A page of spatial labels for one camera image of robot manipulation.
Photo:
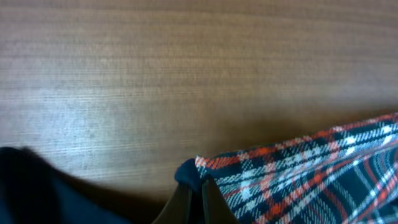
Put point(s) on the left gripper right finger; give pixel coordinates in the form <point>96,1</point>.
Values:
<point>215,208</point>

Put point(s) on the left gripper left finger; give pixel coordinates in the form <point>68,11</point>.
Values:
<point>177,208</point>

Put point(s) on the plaid sleeveless shirt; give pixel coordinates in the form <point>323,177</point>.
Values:
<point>347,174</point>

